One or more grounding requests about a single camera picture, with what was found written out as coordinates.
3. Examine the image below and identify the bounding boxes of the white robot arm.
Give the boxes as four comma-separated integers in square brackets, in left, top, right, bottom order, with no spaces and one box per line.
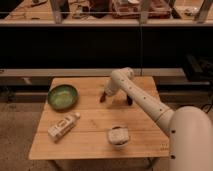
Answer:
[104,68,213,171]

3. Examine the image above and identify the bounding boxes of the green ceramic bowl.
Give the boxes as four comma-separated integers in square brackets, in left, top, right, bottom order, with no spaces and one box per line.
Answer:
[47,84,78,110]

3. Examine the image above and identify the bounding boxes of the dark eggplant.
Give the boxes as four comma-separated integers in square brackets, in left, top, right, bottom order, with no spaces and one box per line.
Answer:
[126,95,133,106]

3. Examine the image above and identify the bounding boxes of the wooden table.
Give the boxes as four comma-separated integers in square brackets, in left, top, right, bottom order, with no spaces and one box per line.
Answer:
[29,77,169,160]

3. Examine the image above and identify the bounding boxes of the white cup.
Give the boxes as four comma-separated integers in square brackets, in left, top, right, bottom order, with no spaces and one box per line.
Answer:
[107,126,130,148]

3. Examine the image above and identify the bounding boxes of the white milk carton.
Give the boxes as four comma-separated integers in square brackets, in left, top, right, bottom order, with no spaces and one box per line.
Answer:
[47,113,81,142]

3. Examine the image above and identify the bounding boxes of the wooden shelf bench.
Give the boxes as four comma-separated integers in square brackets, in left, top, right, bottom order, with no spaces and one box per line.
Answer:
[0,0,213,27]

